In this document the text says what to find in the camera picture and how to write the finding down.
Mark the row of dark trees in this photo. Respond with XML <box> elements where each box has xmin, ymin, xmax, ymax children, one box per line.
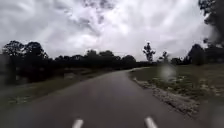
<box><xmin>0</xmin><ymin>40</ymin><xmax>148</xmax><ymax>84</ymax></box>

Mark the thin tree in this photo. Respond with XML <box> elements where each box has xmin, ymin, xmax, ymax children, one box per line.
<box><xmin>142</xmin><ymin>41</ymin><xmax>156</xmax><ymax>63</ymax></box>

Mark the grass verge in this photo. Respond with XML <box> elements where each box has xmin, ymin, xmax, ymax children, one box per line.
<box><xmin>0</xmin><ymin>67</ymin><xmax>115</xmax><ymax>111</ymax></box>

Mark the group of dark trees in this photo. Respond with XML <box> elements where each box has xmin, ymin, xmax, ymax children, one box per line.
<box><xmin>170</xmin><ymin>43</ymin><xmax>224</xmax><ymax>66</ymax></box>

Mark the tall tree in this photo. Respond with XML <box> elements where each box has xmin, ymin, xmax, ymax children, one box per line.
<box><xmin>198</xmin><ymin>0</ymin><xmax>224</xmax><ymax>46</ymax></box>

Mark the robot's own part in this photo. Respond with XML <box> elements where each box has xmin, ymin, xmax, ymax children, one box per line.
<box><xmin>144</xmin><ymin>116</ymin><xmax>158</xmax><ymax>128</ymax></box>
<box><xmin>71</xmin><ymin>118</ymin><xmax>85</xmax><ymax>128</ymax></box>

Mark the grass field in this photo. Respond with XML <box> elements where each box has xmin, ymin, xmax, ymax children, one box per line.
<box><xmin>129</xmin><ymin>63</ymin><xmax>224</xmax><ymax>102</ymax></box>

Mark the gravel strip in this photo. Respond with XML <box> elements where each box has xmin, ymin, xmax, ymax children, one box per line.
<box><xmin>131</xmin><ymin>76</ymin><xmax>202</xmax><ymax>118</ymax></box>

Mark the grey asphalt road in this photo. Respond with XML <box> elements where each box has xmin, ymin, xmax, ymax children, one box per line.
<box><xmin>0</xmin><ymin>68</ymin><xmax>202</xmax><ymax>128</ymax></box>

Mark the small tree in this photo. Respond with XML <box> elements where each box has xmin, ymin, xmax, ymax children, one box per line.
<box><xmin>159</xmin><ymin>50</ymin><xmax>170</xmax><ymax>64</ymax></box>

